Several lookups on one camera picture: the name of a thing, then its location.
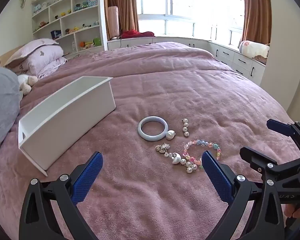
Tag colourful bead bracelet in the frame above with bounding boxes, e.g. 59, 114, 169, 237
182, 139, 222, 169

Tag red cloth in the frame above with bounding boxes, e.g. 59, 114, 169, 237
121, 29, 155, 39

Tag lilac butterfly pillow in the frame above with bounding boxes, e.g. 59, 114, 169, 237
4, 39, 59, 68

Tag white bookshelf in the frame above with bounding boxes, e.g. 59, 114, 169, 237
31, 0, 108, 55

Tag tan headboard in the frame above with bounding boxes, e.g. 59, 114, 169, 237
0, 44, 25, 65

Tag white plush toy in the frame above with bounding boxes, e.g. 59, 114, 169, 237
17, 74, 38, 95

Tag person's right hand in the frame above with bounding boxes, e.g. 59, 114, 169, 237
284, 201, 300, 219

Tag pink suitcase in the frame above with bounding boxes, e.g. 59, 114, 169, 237
107, 6, 120, 40

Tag white storage box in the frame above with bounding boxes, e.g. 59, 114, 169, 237
18, 76, 116, 177

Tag grey pillow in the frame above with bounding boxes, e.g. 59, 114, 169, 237
0, 67, 22, 173

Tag pearl cluster earrings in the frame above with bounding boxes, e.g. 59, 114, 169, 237
180, 159, 198, 174

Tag white plush cushion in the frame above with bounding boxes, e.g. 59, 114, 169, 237
239, 40, 270, 58

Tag lilac folded quilt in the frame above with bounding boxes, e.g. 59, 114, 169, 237
26, 45, 67, 78

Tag gold flower earring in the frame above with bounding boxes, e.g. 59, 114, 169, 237
155, 142, 171, 155

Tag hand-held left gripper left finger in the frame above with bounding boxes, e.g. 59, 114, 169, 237
19, 151, 104, 240

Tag lavender bangle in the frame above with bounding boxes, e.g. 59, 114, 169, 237
137, 116, 170, 141

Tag pearl bar hair clip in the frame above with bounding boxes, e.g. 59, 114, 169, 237
182, 118, 190, 137

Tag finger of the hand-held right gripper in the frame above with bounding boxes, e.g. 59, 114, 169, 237
240, 146, 300, 178
267, 119, 300, 147

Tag white framed window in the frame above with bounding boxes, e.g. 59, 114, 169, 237
136, 0, 244, 48

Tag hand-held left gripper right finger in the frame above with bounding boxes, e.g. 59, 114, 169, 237
201, 151, 287, 240

